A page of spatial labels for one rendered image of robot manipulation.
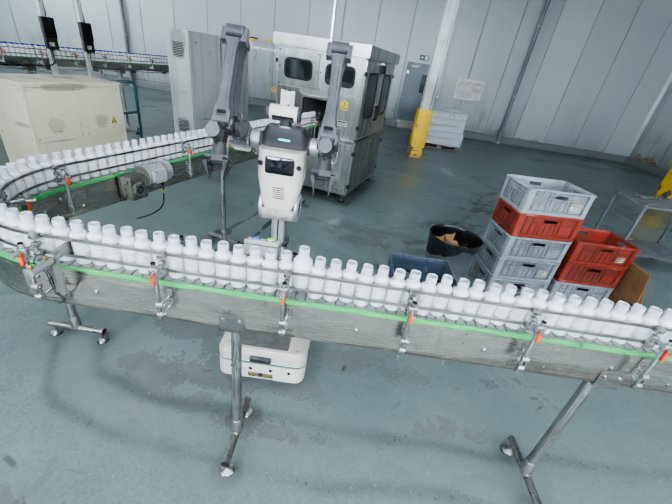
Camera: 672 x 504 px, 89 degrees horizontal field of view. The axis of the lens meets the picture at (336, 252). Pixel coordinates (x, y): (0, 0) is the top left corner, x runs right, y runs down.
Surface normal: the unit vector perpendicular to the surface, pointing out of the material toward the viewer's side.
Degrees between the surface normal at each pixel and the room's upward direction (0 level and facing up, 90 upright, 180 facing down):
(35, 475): 0
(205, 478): 0
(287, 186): 90
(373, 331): 90
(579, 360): 90
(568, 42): 90
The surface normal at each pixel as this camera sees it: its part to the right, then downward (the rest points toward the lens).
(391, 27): -0.06, 0.48
